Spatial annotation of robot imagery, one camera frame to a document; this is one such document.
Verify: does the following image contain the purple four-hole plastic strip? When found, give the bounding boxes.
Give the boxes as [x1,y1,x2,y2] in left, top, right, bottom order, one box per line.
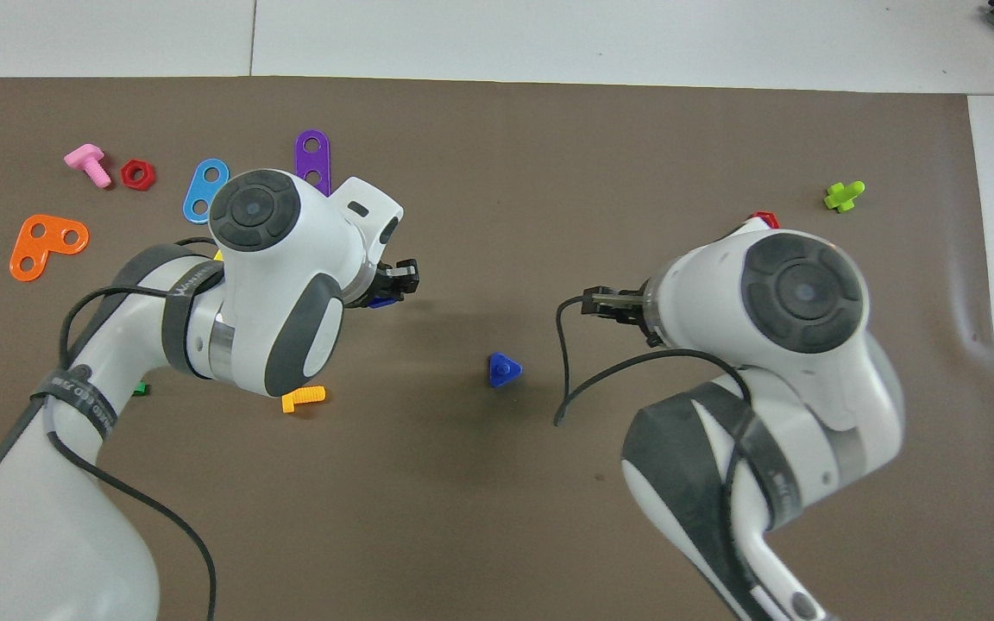
[294,129,333,198]

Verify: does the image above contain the lime green cross-head screw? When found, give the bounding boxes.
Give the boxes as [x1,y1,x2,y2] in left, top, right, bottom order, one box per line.
[823,180,866,213]

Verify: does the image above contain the orange plastic screw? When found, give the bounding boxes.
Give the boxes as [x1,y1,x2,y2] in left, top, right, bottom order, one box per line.
[280,385,326,414]

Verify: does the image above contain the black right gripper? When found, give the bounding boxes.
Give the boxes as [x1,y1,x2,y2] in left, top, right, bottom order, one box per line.
[582,285,666,348]

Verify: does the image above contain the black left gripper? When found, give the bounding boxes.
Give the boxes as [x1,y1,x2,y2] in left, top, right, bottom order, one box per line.
[374,259,420,298]

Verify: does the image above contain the brown table mat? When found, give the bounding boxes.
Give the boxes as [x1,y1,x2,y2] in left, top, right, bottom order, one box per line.
[0,76,994,621]

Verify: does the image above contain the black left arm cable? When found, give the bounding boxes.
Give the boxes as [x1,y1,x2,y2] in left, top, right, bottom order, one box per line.
[44,237,226,621]

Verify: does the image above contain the orange angled three-hole plate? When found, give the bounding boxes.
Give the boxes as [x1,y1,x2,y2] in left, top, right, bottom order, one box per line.
[9,214,90,282]

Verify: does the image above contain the pink plastic screw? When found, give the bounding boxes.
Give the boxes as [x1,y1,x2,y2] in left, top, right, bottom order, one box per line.
[64,143,113,189]

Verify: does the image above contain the blue two-hole plastic strip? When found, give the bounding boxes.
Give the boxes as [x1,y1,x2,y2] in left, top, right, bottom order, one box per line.
[182,159,230,224]

